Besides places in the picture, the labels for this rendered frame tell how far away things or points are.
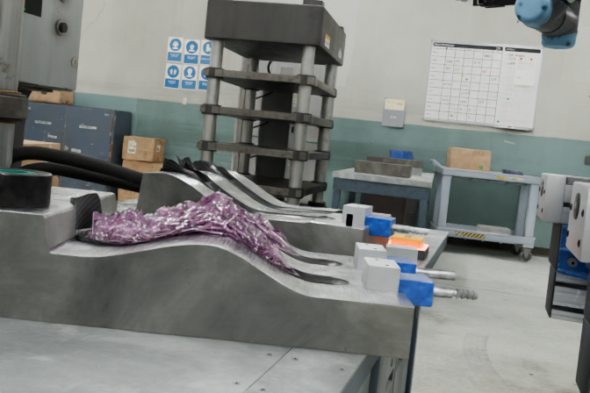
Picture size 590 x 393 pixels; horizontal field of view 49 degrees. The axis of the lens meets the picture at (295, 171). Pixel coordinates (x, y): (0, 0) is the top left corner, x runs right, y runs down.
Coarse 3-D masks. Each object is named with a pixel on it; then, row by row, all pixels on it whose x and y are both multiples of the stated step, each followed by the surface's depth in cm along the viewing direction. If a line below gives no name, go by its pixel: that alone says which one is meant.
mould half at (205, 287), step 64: (64, 192) 86; (0, 256) 66; (64, 256) 66; (128, 256) 66; (192, 256) 66; (256, 256) 71; (320, 256) 90; (64, 320) 67; (128, 320) 67; (192, 320) 67; (256, 320) 67; (320, 320) 67; (384, 320) 67
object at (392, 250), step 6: (390, 246) 106; (396, 246) 107; (402, 246) 108; (408, 246) 108; (390, 252) 105; (396, 252) 105; (402, 252) 105; (408, 252) 105; (414, 252) 105; (414, 258) 105
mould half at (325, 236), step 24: (144, 192) 107; (168, 192) 106; (192, 192) 104; (240, 192) 117; (264, 192) 127; (264, 216) 104; (336, 216) 109; (288, 240) 100; (312, 240) 99; (336, 240) 97; (360, 240) 96; (384, 240) 116
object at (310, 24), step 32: (224, 0) 504; (224, 32) 505; (256, 32) 499; (288, 32) 494; (320, 32) 492; (256, 64) 614; (320, 64) 610; (288, 96) 628; (288, 128) 629; (320, 128) 602; (256, 160) 637; (288, 160) 640; (320, 160) 602; (288, 192) 501; (320, 192) 604
